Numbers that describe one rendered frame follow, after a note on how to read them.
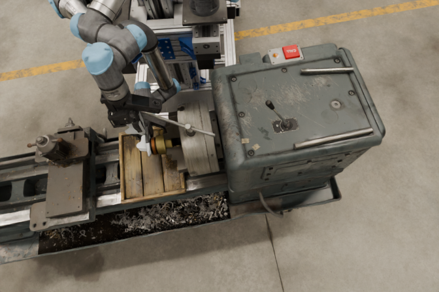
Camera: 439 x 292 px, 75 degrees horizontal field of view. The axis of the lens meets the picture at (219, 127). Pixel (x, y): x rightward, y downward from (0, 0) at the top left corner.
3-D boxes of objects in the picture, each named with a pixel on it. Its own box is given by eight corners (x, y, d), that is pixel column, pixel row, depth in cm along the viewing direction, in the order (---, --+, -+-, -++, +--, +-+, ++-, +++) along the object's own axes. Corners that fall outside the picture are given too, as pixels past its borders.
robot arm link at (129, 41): (115, 14, 83) (89, 36, 78) (147, 27, 81) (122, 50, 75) (122, 36, 90) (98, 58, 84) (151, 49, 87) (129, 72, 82)
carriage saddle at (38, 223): (97, 130, 152) (91, 125, 147) (97, 221, 133) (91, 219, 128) (40, 140, 151) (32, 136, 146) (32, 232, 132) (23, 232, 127)
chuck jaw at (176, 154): (191, 143, 120) (195, 169, 115) (193, 147, 125) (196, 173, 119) (165, 147, 120) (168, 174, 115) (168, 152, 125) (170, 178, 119)
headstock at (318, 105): (321, 86, 156) (347, 36, 120) (353, 170, 136) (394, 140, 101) (213, 106, 155) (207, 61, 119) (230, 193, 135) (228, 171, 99)
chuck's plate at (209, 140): (208, 110, 143) (204, 88, 112) (220, 173, 136) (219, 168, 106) (202, 111, 143) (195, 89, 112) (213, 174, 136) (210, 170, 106)
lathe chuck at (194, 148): (202, 111, 143) (195, 89, 112) (213, 174, 136) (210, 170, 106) (183, 114, 143) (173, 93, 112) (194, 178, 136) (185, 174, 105)
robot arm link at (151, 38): (138, 2, 111) (173, 81, 154) (115, 17, 109) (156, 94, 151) (155, 16, 106) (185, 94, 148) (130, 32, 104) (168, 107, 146)
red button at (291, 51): (295, 47, 121) (296, 44, 119) (299, 58, 118) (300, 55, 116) (281, 49, 120) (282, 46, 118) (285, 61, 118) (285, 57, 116)
